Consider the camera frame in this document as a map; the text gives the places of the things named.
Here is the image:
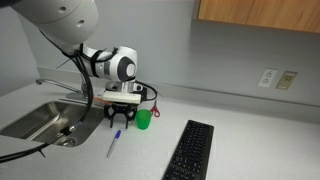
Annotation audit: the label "chrome sink faucet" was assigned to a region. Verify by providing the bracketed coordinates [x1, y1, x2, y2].
[35, 74, 90, 101]

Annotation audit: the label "black flat keyboard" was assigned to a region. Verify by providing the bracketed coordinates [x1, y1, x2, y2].
[161, 119, 215, 180]

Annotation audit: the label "green plastic cup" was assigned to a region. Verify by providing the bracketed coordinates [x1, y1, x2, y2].
[134, 108, 153, 131]

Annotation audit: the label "white wall outlet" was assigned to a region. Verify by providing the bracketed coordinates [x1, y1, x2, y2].
[257, 68, 278, 89]

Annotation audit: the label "red handled scissors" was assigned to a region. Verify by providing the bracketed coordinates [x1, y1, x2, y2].
[149, 103, 161, 119]

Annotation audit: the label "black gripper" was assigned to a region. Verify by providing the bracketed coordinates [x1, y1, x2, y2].
[103, 102, 137, 130]

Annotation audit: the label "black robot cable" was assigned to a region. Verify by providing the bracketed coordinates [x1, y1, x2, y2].
[0, 46, 95, 165]

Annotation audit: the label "wooden wall cabinet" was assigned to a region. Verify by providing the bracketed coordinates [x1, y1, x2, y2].
[196, 0, 320, 35]

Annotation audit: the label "stainless steel sink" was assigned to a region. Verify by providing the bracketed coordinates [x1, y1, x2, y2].
[0, 100, 106, 149]

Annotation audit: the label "beige wall plate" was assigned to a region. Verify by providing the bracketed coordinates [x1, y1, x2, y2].
[274, 70, 299, 91]

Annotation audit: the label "blue capped pen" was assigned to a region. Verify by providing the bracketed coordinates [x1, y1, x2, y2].
[106, 129, 122, 159]

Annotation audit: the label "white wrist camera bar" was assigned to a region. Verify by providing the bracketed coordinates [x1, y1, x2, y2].
[102, 90, 143, 105]

